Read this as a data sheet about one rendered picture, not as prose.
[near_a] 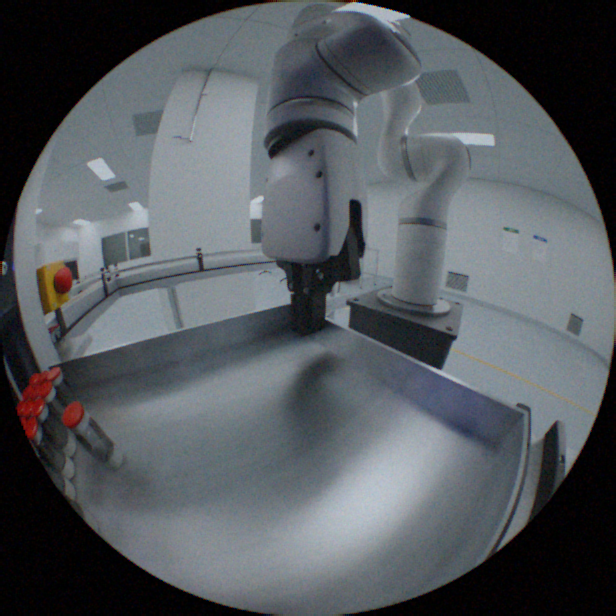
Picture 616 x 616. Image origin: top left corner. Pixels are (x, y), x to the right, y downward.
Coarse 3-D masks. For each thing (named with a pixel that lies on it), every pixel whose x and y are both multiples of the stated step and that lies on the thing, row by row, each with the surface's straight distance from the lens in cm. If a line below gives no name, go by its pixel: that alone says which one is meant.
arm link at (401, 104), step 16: (384, 96) 53; (400, 96) 51; (416, 96) 53; (384, 112) 52; (400, 112) 51; (416, 112) 54; (384, 128) 51; (400, 128) 52; (384, 144) 50; (400, 144) 49; (384, 160) 50; (400, 160) 48; (400, 176) 50
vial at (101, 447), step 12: (84, 420) 14; (72, 432) 14; (84, 432) 14; (96, 432) 14; (84, 444) 14; (96, 444) 14; (108, 444) 15; (96, 456) 15; (108, 456) 15; (120, 456) 16; (108, 468) 16
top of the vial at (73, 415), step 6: (78, 402) 14; (66, 408) 15; (72, 408) 15; (78, 408) 14; (66, 414) 15; (72, 414) 14; (78, 414) 14; (66, 420) 14; (72, 420) 14; (78, 420) 13; (66, 426) 14; (72, 426) 14
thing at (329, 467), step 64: (256, 320) 21; (128, 384) 22; (192, 384) 18; (256, 384) 16; (320, 384) 15; (384, 384) 16; (448, 384) 14; (128, 448) 16; (192, 448) 14; (256, 448) 12; (320, 448) 12; (384, 448) 13; (448, 448) 14; (512, 448) 14; (128, 512) 15; (192, 512) 12; (256, 512) 11; (320, 512) 11; (384, 512) 11; (448, 512) 13; (192, 576) 13; (256, 576) 11; (320, 576) 11; (384, 576) 12; (448, 576) 11
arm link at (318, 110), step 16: (272, 112) 18; (288, 112) 16; (304, 112) 16; (320, 112) 16; (336, 112) 17; (272, 128) 17; (288, 128) 17; (320, 128) 16; (336, 128) 17; (352, 128) 17
